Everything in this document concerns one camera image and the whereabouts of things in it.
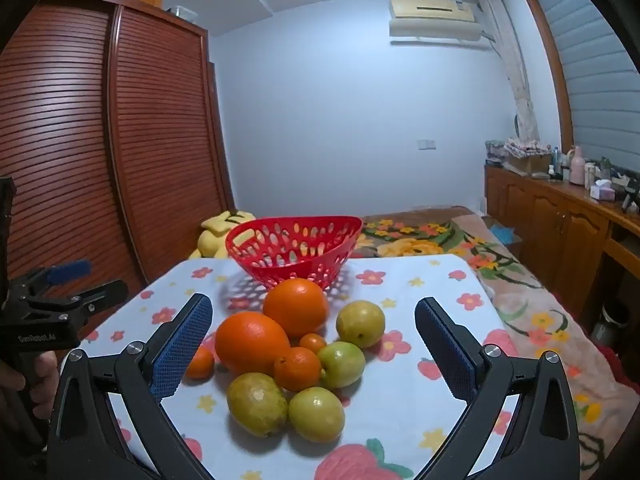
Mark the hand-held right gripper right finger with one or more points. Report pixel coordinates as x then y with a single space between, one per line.
445 350

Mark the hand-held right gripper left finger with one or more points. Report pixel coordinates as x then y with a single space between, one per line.
182 350

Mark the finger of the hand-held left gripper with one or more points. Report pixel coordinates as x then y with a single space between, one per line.
70 269
105 292

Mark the medium tangerine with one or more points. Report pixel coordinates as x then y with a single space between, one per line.
297 370
202 364

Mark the large orange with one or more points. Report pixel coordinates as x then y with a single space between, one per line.
250 342
295 307

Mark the round green guava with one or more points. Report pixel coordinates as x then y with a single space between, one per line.
316 414
360 323
341 364

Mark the yellow-green oval guava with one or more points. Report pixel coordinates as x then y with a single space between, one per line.
257 404

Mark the red perforated plastic basket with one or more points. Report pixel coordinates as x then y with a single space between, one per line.
234 252

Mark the tiny tangerine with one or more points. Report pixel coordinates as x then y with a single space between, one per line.
313 343

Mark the person's left hand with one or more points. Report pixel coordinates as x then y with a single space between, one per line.
45 377

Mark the white floral cloth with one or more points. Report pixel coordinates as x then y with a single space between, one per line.
430 300

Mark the yellow plush toy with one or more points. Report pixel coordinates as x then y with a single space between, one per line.
215 245

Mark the blue plastic bag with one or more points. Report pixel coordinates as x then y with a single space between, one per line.
502 233

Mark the louvered wooden wardrobe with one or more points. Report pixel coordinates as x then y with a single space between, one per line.
150 135

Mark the grey trash bin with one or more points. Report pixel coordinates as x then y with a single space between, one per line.
607 330

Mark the wooden sideboard cabinet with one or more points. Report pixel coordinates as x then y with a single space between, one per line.
550 220

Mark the patterned storage bag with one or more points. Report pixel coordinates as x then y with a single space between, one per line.
495 152

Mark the pink tissue box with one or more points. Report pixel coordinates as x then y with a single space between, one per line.
602 191

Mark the pink bottle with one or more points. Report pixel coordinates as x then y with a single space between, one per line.
577 167

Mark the white bottle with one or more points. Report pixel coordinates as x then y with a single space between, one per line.
590 176

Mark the green bottle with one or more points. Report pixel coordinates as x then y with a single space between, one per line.
605 169

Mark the clear plastic box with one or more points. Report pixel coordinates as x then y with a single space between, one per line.
181 12

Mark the beige curtain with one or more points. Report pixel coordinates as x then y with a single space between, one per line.
515 75

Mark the white wall switch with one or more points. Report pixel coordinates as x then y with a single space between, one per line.
426 144

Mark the wall air conditioner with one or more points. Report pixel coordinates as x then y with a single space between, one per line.
430 12

